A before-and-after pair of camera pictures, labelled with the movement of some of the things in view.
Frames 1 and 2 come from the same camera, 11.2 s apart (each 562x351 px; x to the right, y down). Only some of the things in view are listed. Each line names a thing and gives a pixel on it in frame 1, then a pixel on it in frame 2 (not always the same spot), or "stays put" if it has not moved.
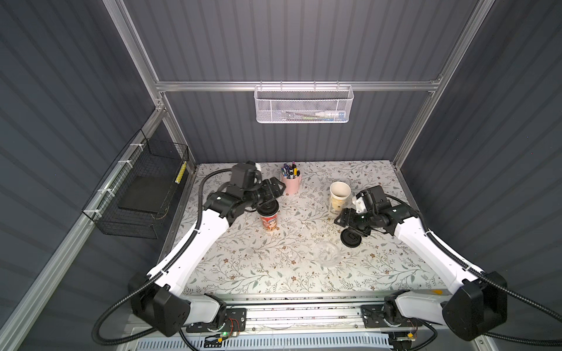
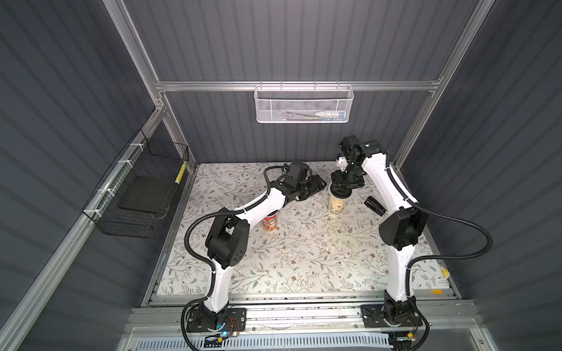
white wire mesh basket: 303,103 stays put
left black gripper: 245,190 → 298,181
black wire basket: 139,189 stays put
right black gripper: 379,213 → 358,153
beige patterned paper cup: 339,192 stays put
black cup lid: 350,238 → 340,191
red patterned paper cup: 268,213 stays put
